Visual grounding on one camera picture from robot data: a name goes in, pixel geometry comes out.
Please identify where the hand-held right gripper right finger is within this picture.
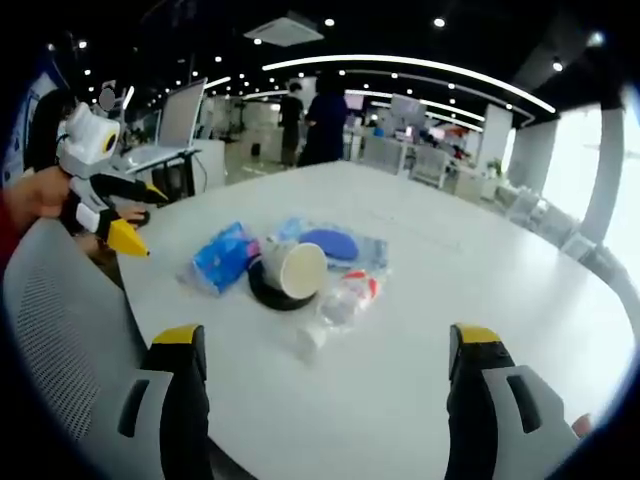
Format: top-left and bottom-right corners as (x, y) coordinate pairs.
(443, 322), (582, 480)

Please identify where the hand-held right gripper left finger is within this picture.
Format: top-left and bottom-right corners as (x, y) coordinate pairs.
(94, 323), (216, 480)

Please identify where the blue plastic packet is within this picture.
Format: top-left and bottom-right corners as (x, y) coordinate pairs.
(191, 221), (262, 297)

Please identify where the small white plastic item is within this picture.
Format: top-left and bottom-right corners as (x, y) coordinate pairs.
(295, 323), (327, 362)

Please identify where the black round disc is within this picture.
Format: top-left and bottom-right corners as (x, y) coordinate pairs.
(247, 258), (317, 312)

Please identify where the clear packet with red-white items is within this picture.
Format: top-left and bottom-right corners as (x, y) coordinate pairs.
(318, 267), (385, 327)

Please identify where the white paper cup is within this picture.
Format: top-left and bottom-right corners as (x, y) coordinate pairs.
(261, 238), (330, 301)

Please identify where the clear packet with blue sponge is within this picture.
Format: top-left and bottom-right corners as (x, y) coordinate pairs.
(276, 216), (390, 275)

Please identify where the person's left hand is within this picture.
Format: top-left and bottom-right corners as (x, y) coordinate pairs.
(12, 166), (74, 222)

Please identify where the person's right hand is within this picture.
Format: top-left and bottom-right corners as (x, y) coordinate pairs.
(571, 413), (595, 439)

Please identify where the white side desk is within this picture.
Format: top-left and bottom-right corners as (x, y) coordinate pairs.
(119, 143), (204, 201)

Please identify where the grey standing board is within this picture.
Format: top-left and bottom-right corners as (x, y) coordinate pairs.
(157, 77), (209, 151)

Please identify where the grey mesh office chair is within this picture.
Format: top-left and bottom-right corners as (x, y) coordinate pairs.
(1, 218), (154, 480)

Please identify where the white table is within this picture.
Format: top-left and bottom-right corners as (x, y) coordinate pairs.
(117, 159), (637, 480)

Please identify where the ceiling air conditioner vent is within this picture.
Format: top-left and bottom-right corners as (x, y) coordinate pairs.
(243, 16), (325, 47)

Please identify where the long curved ceiling light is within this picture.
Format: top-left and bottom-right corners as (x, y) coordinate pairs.
(261, 53), (557, 115)

